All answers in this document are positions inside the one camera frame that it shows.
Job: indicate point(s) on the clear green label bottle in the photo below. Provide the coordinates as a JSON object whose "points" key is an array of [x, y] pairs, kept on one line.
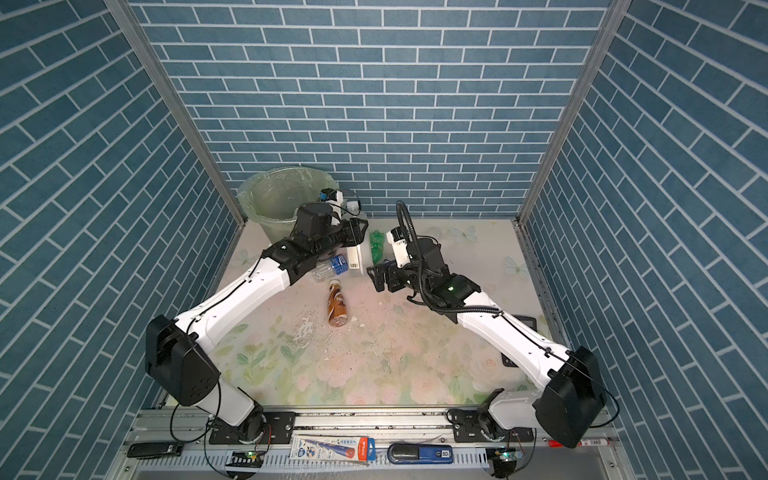
{"points": [[354, 257]]}

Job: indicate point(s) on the blue black device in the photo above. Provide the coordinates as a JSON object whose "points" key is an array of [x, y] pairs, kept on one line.
{"points": [[419, 454]]}

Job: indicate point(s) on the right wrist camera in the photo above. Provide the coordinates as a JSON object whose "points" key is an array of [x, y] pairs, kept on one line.
{"points": [[397, 240]]}

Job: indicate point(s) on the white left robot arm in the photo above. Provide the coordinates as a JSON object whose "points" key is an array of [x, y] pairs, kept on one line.
{"points": [[177, 352]]}

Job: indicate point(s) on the green plastic bottle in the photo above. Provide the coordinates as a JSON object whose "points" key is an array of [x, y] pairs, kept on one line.
{"points": [[377, 240]]}

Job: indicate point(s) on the red marker pen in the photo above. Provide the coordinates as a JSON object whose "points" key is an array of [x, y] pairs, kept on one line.
{"points": [[594, 442]]}

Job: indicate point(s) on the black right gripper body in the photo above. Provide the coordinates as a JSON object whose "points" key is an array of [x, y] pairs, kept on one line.
{"points": [[398, 277]]}

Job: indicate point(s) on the orange brown drink bottle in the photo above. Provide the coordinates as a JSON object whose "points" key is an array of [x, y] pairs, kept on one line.
{"points": [[337, 309]]}

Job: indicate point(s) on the green lined trash bin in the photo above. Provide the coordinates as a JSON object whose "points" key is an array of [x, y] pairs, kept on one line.
{"points": [[271, 198]]}

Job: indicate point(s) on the black remote control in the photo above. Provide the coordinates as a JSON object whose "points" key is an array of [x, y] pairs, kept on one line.
{"points": [[154, 450]]}

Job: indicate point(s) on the blue label water bottle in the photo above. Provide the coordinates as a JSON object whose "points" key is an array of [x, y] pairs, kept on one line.
{"points": [[330, 268]]}

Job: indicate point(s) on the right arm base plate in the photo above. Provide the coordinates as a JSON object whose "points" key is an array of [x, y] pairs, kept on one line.
{"points": [[471, 426]]}

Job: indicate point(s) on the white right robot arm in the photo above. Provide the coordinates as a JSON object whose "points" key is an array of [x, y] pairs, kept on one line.
{"points": [[568, 393]]}

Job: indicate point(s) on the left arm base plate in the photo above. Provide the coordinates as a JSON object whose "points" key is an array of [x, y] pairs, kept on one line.
{"points": [[275, 427]]}

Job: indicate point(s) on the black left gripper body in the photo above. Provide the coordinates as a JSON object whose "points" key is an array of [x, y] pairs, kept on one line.
{"points": [[348, 234]]}

